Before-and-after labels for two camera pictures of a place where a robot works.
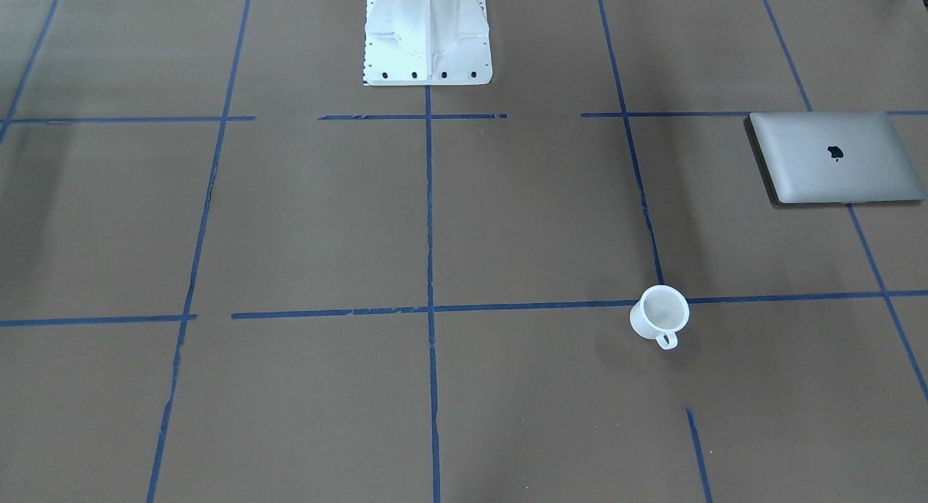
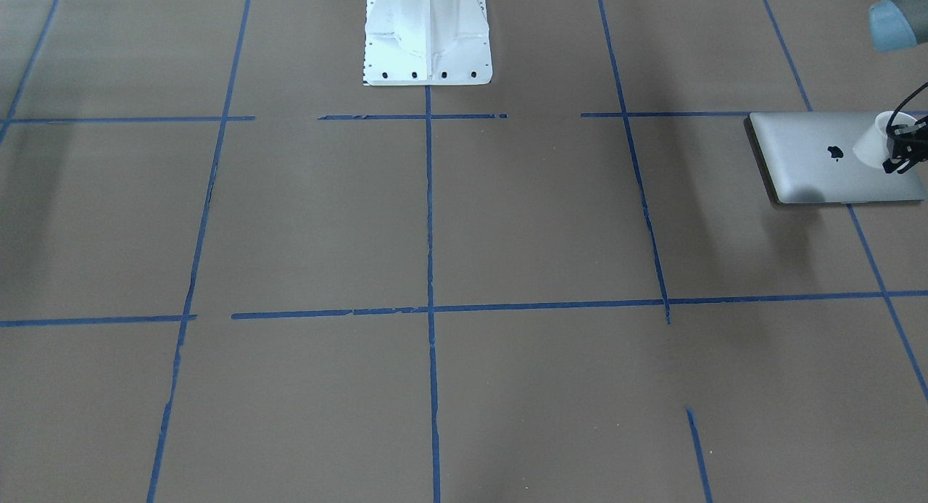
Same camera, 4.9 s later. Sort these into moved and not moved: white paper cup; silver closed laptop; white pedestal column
Moved: white paper cup
Not moved: white pedestal column; silver closed laptop
